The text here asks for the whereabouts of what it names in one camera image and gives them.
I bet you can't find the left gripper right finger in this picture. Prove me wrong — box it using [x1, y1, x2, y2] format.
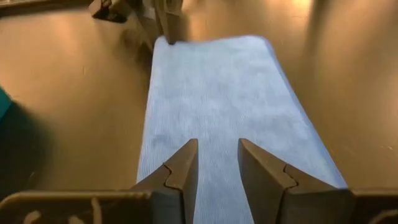
[237, 138, 355, 224]

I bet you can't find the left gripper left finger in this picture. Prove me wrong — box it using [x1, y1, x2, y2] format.
[129, 138, 200, 224]

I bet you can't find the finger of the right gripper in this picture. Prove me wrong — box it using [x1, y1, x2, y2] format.
[154, 0, 189, 45]

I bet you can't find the blue microfiber towel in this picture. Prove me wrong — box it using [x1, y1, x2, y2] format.
[136, 34, 348, 224]

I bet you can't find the teal plastic bin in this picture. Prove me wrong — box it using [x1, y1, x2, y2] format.
[0, 86, 13, 121]

